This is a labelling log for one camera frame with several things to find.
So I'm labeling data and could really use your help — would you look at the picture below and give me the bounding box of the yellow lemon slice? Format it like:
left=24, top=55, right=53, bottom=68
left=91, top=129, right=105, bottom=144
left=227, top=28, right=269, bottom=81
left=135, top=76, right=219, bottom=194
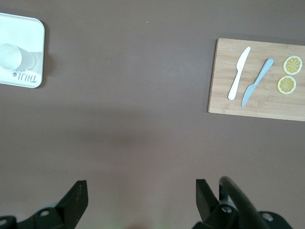
left=283, top=55, right=303, bottom=76
left=276, top=75, right=297, bottom=95

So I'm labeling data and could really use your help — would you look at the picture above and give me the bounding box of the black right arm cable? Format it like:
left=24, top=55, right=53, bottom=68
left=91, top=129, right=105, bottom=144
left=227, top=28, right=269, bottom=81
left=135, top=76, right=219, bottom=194
left=219, top=176, right=272, bottom=229

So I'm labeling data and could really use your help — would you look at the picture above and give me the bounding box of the bamboo cutting board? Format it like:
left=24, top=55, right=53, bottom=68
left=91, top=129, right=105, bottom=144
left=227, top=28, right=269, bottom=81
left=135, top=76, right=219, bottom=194
left=207, top=38, right=305, bottom=122

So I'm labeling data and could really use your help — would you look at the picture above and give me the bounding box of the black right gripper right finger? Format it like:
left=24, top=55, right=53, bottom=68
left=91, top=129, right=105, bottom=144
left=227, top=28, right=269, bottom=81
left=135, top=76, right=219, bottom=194
left=193, top=178, right=248, bottom=229

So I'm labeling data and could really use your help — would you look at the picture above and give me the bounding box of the cream paper cup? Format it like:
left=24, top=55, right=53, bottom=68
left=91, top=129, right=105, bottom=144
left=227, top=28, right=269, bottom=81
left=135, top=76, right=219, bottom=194
left=0, top=43, right=37, bottom=71

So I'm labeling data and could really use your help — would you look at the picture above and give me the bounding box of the grey plastic knife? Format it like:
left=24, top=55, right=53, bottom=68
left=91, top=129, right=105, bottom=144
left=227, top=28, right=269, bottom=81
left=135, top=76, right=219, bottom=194
left=241, top=58, right=275, bottom=108

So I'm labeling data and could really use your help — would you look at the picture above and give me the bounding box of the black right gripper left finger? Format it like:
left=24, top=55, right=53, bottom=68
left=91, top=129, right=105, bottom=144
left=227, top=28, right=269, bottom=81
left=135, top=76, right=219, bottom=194
left=16, top=180, right=89, bottom=229

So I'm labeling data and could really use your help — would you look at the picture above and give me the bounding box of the cream bear print tray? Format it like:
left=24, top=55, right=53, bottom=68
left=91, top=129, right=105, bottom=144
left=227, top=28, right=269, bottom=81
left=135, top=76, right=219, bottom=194
left=0, top=12, right=46, bottom=89

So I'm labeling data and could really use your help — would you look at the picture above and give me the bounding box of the white plastic knife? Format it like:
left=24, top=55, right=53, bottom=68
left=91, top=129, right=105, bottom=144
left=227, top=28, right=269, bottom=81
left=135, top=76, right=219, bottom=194
left=227, top=46, right=252, bottom=101

